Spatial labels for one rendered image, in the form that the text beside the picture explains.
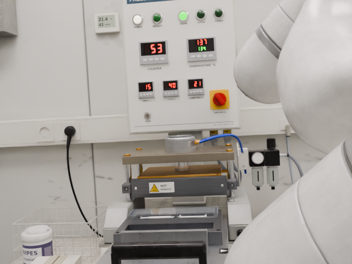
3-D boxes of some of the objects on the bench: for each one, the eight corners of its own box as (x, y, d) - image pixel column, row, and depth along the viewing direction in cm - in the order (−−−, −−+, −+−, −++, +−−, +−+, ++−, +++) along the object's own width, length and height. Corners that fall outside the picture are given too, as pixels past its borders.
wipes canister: (32, 273, 127) (28, 223, 126) (59, 272, 126) (56, 222, 126) (18, 285, 119) (14, 232, 118) (48, 284, 118) (44, 231, 117)
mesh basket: (44, 241, 158) (41, 207, 158) (112, 240, 155) (109, 206, 154) (13, 263, 136) (10, 223, 136) (92, 263, 133) (89, 222, 132)
